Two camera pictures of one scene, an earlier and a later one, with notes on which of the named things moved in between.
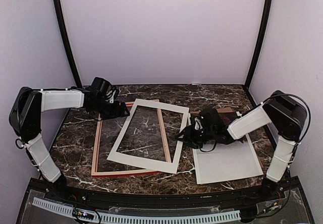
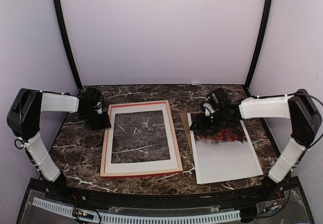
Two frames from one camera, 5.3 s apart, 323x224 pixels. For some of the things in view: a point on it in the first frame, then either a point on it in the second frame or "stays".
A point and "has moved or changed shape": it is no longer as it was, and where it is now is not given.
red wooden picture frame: x=163 y=130 to x=111 y=174
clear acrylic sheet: x=144 y=136 stays
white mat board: x=159 y=165 to x=172 y=164
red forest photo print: x=225 y=117 has moved or changed shape
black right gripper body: x=197 y=139 to x=212 y=124
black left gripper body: x=107 y=111 to x=94 y=120
